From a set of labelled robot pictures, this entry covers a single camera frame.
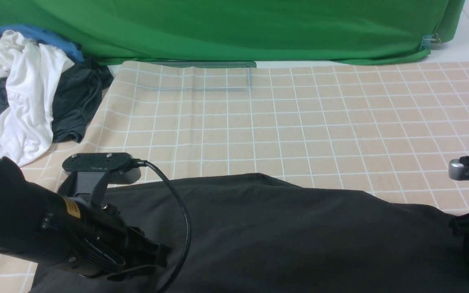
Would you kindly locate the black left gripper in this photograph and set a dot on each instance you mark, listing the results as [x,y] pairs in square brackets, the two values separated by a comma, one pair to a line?
[96,243]

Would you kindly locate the dark gray long-sleeve top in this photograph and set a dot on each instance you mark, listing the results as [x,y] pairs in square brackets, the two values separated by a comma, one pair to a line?
[253,233]

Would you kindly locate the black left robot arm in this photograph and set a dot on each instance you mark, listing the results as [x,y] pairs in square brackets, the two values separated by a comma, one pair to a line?
[22,208]

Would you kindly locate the white crumpled shirt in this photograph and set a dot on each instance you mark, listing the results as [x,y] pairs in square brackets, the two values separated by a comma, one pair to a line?
[32,73]

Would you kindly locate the dark teal crumpled shirt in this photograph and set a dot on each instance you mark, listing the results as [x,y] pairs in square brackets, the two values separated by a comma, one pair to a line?
[78,96]

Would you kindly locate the blue crumpled garment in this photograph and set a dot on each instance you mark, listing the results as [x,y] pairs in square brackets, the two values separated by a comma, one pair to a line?
[72,49]

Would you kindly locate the binder clip on backdrop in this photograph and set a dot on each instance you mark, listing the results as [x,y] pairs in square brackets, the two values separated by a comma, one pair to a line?
[428,41]

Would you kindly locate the gray-green bar under backdrop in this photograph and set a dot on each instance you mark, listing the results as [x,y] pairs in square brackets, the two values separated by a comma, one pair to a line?
[207,64]

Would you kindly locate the green backdrop cloth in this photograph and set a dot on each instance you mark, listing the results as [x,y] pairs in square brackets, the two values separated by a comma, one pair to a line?
[355,32]

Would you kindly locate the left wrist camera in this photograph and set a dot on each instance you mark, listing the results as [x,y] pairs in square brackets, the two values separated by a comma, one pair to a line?
[89,174]

